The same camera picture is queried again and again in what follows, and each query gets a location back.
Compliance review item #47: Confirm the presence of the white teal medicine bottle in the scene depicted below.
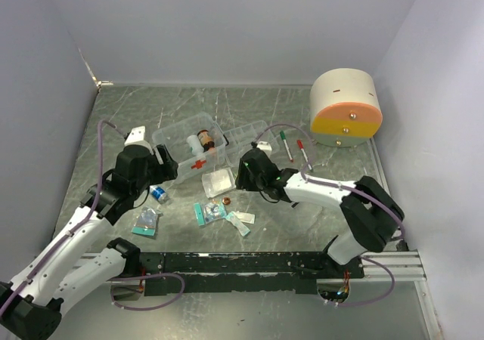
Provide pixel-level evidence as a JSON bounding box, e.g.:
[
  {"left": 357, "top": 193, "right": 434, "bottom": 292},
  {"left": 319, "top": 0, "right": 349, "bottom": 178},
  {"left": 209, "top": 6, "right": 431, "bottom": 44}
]
[{"left": 186, "top": 134, "right": 204, "bottom": 156}]

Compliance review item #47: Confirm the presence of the blue white medicine bottle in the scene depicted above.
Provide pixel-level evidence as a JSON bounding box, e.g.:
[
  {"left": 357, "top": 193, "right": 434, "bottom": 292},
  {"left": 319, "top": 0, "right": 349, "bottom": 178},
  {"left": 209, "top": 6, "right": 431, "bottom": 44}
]
[{"left": 150, "top": 185, "right": 168, "bottom": 203}]

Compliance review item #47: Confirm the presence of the aluminium frame rail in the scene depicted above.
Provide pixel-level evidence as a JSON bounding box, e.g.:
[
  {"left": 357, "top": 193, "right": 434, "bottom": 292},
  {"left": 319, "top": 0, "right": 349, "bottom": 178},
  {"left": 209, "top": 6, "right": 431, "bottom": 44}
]
[{"left": 67, "top": 251, "right": 427, "bottom": 284}]

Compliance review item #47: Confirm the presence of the teal silver foil packet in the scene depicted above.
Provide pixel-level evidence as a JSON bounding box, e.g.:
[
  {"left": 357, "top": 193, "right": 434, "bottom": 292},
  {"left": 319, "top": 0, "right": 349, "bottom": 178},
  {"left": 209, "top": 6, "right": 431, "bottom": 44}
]
[{"left": 131, "top": 207, "right": 159, "bottom": 237}]

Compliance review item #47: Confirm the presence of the red capped marker pen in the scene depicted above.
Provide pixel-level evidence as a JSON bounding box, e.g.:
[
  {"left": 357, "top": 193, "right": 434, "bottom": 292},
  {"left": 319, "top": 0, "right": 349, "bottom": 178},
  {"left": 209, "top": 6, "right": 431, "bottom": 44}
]
[{"left": 296, "top": 139, "right": 313, "bottom": 172}]

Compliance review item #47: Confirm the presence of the clear plastic medicine box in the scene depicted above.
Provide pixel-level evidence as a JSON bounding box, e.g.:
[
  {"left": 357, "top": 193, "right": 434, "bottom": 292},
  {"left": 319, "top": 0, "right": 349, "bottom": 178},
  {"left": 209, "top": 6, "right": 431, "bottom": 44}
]
[{"left": 152, "top": 112, "right": 228, "bottom": 184}]

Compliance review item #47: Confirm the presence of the white bandage wrapper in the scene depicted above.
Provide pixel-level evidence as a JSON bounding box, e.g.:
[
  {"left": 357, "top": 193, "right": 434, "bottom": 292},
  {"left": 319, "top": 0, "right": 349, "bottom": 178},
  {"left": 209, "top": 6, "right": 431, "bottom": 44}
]
[{"left": 233, "top": 212, "right": 256, "bottom": 224}]

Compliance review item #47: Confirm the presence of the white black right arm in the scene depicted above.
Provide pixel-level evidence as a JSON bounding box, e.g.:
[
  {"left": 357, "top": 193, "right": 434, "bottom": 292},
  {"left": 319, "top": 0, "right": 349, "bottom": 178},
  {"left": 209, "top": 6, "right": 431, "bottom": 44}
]
[{"left": 235, "top": 143, "right": 405, "bottom": 266}]

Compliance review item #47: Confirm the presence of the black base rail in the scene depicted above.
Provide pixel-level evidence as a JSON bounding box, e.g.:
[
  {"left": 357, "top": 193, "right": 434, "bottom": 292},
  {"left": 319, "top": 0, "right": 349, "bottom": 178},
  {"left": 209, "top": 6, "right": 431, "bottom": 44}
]
[{"left": 94, "top": 251, "right": 366, "bottom": 298}]

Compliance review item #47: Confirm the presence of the teal blister pack bag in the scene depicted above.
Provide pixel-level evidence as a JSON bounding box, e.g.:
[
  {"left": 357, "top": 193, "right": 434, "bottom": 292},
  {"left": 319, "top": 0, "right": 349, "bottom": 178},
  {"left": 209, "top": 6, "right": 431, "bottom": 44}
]
[{"left": 194, "top": 200, "right": 228, "bottom": 227}]

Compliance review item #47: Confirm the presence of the green capped marker pen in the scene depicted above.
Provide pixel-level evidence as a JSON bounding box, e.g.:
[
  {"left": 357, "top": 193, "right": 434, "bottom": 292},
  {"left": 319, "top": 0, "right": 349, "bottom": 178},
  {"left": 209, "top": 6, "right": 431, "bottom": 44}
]
[{"left": 279, "top": 130, "right": 294, "bottom": 162}]

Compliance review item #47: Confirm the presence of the white gauze pad packet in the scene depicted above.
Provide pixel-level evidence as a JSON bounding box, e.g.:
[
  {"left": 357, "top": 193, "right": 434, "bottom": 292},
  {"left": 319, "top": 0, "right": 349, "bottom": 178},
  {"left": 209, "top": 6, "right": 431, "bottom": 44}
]
[{"left": 201, "top": 168, "right": 236, "bottom": 199}]

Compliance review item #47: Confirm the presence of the teal dotted bandage packet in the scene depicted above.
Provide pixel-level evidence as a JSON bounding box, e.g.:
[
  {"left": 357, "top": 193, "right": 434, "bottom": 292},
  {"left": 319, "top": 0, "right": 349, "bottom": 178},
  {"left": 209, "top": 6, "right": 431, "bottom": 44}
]
[{"left": 225, "top": 212, "right": 250, "bottom": 237}]

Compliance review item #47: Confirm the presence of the cream round drawer cabinet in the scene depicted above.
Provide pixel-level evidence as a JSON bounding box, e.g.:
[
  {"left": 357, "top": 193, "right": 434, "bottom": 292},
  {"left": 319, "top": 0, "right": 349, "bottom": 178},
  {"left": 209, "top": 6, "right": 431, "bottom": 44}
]
[{"left": 309, "top": 68, "right": 383, "bottom": 147}]

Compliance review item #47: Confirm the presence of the brown orange medicine bottle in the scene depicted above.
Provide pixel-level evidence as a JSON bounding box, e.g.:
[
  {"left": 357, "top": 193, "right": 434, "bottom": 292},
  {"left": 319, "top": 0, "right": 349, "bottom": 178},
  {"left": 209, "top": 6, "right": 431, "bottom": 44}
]
[{"left": 197, "top": 129, "right": 215, "bottom": 152}]

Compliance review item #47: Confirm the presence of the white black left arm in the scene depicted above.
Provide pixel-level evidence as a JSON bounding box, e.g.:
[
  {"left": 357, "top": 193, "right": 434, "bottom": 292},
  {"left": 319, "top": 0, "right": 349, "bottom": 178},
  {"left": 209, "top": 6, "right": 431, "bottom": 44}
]
[{"left": 1, "top": 126, "right": 178, "bottom": 339}]

